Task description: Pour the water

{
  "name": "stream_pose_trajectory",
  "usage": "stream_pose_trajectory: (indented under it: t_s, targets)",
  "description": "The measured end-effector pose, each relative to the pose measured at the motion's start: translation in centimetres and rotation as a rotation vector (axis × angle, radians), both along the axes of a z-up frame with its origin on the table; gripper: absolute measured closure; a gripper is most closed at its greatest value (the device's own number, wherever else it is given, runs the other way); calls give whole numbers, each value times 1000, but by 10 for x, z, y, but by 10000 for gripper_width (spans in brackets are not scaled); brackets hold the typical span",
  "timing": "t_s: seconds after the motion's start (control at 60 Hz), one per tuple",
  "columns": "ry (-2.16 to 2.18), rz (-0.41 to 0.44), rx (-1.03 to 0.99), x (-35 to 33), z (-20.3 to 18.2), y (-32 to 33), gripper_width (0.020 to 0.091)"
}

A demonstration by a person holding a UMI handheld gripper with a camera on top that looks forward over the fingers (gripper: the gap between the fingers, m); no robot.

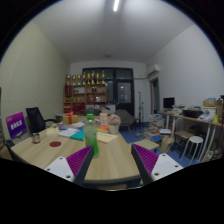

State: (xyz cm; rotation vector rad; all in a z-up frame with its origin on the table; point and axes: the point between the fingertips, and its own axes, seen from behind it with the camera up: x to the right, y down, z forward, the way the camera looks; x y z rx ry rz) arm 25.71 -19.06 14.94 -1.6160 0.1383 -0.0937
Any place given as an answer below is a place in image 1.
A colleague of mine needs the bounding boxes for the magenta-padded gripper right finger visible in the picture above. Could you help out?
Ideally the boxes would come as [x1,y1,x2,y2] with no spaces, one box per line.
[130,143,184,186]

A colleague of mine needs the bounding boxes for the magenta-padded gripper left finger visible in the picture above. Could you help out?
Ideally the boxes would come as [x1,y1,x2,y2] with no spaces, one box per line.
[44,145,95,187]

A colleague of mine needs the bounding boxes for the green tea drink bottle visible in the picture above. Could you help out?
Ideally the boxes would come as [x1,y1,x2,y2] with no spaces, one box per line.
[83,113,100,159]

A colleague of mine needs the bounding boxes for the teal book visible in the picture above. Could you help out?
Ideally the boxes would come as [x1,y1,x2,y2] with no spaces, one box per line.
[69,129,86,141]

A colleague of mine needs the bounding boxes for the flat round red coaster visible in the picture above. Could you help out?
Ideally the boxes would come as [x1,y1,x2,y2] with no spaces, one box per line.
[49,140,63,148]

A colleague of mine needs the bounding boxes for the white paper booklet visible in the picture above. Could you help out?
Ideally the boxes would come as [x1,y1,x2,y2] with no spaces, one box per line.
[58,127,80,138]

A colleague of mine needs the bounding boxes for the pile of books on floor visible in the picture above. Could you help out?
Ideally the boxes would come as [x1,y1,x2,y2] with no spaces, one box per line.
[138,113,173,144]

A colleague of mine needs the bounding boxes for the pale yellow book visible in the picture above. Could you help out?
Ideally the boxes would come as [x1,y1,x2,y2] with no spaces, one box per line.
[96,131,119,145]

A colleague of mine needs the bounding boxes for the cream book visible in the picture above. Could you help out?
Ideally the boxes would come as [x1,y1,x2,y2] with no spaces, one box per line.
[45,126,60,136]

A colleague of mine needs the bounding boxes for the orange book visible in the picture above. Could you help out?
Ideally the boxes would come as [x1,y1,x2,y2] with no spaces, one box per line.
[97,124,110,134]

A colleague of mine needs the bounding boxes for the yellow gift box, red ribbon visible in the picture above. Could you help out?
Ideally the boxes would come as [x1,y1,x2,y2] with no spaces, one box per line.
[62,111,80,126]

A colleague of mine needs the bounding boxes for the small wooden stool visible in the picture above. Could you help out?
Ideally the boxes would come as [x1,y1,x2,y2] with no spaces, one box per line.
[171,130,191,158]

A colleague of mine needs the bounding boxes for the grey armchair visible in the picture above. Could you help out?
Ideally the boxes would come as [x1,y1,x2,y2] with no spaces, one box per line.
[114,109,136,132]

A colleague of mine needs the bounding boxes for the small metal cup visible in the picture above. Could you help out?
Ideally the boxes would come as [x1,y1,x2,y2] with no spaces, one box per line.
[31,132,41,145]

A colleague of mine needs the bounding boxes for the upright orange and white box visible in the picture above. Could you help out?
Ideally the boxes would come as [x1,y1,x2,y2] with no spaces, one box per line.
[99,112,109,127]

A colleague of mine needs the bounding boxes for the pink flowers in white pot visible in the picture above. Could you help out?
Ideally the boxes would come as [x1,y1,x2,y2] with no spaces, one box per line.
[107,114,122,135]

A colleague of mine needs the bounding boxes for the white round stool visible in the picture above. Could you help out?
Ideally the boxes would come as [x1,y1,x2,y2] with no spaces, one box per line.
[180,135,204,164]

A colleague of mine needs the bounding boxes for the black microphone stand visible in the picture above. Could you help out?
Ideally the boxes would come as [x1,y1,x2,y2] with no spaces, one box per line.
[137,91,145,120]

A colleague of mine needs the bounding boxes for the black office chair with armrests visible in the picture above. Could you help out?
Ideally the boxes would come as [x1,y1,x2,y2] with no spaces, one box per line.
[25,106,59,134]

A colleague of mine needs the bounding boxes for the black computer monitor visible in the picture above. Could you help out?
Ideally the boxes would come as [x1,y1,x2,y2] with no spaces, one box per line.
[162,96,176,110]

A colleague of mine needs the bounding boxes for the wooden desk with white legs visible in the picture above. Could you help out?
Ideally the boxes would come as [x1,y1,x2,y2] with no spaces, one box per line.
[166,113,224,163]

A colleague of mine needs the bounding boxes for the wooden shelf unit with trophies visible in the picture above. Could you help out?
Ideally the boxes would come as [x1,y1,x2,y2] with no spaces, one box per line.
[63,70,108,115]

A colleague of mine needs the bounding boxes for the dark glass door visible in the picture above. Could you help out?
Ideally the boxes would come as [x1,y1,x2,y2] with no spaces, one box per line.
[82,67,135,116]

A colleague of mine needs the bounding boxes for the black chair back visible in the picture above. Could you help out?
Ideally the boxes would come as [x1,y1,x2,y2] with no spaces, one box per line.
[3,139,16,151]

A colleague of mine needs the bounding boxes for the purple sign board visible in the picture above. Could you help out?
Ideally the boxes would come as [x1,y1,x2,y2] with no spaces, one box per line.
[5,111,28,140]

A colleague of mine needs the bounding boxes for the ceiling tube light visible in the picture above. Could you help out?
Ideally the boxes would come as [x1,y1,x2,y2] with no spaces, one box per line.
[112,0,120,13]

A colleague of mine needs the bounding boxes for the white wall air conditioner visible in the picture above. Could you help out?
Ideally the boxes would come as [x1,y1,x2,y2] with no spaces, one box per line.
[146,64,161,78]

